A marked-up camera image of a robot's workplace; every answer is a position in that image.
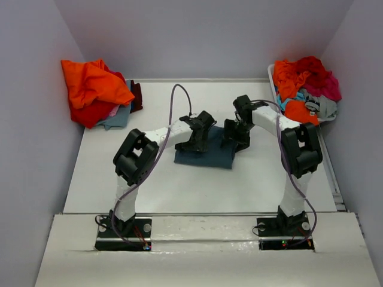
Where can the white perforated plastic basket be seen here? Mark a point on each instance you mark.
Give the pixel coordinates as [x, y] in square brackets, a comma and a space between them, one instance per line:
[270, 70]

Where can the orange folded t shirt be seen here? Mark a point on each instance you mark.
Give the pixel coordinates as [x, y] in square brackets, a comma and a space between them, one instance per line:
[91, 81]

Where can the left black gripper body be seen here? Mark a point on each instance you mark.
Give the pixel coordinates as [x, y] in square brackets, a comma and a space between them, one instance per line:
[199, 145]

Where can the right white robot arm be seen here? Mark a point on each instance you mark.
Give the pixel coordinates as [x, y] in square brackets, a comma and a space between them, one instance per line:
[300, 157]

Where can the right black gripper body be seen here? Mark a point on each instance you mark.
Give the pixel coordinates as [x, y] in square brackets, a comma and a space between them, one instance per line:
[239, 131]

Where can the red crumpled t shirt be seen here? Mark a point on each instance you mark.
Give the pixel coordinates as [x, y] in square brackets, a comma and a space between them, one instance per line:
[317, 72]

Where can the red folded t shirt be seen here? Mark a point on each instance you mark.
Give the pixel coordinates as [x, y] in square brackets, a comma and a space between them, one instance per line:
[89, 116]

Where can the light blue folded t shirt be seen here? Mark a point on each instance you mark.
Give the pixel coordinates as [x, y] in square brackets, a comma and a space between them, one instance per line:
[118, 120]

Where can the blue-grey t shirt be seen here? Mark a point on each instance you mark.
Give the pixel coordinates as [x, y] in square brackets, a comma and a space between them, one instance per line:
[217, 156]

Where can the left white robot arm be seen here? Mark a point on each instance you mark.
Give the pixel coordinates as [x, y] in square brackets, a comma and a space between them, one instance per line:
[141, 151]

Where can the cyan crumpled t shirt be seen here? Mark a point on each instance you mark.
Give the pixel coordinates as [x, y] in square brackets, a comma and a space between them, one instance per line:
[283, 103]

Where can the orange crumpled t shirt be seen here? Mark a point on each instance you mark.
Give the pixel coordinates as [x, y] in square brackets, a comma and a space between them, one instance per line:
[288, 82]

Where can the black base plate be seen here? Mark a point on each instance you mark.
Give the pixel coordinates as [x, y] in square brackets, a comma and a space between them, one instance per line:
[275, 237]
[135, 235]

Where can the dark maroon folded t shirt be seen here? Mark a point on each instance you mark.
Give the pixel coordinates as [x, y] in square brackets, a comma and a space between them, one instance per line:
[137, 103]

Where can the magenta crumpled t shirt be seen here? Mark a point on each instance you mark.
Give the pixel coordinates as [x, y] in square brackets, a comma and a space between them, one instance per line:
[330, 90]

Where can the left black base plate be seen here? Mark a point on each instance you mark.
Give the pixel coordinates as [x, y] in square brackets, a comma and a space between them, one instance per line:
[135, 235]

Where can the pink folded t shirt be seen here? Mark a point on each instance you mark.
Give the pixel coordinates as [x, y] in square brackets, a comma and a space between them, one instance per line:
[114, 111]

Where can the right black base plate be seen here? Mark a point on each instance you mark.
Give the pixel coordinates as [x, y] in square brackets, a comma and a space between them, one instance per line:
[275, 237]

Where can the grey crumpled t shirt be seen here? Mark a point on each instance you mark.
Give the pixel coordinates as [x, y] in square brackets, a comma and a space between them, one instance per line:
[324, 108]

